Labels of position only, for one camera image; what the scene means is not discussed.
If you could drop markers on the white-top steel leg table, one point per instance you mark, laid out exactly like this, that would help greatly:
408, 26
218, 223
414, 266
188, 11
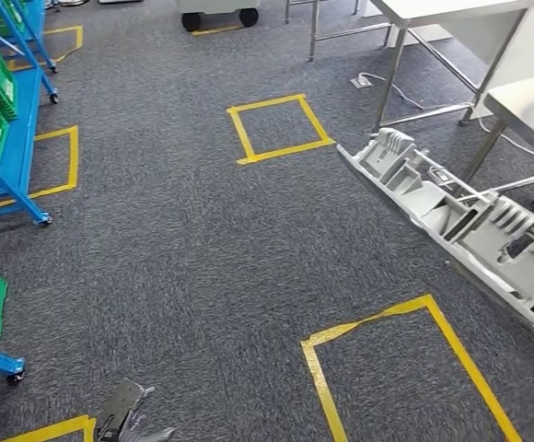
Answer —
433, 9

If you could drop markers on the yellow floor tape square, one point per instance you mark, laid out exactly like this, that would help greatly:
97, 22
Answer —
55, 427
285, 152
79, 36
216, 29
319, 378
73, 158

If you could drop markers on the grey floor socket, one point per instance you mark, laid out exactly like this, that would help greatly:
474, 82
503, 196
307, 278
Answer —
360, 82

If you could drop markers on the grey ribbed plastic trim part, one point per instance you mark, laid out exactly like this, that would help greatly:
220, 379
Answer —
479, 232

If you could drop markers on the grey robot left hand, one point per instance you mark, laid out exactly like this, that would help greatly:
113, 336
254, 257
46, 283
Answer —
143, 434

